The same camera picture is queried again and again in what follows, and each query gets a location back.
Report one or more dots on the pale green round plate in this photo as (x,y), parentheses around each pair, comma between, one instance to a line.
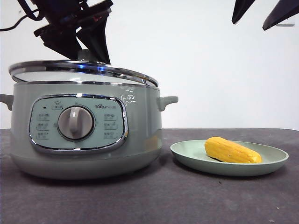
(187,154)

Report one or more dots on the glass lid with green knob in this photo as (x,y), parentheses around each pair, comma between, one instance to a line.
(70,70)

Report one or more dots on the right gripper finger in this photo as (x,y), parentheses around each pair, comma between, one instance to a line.
(280,14)
(241,9)

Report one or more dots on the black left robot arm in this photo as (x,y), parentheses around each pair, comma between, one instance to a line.
(63,11)

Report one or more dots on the yellow corn cob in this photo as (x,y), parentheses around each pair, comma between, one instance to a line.
(231,151)

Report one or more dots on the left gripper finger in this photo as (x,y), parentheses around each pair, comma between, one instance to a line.
(63,47)
(98,39)

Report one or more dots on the pale green electric steamer pot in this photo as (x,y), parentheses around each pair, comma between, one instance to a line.
(140,121)

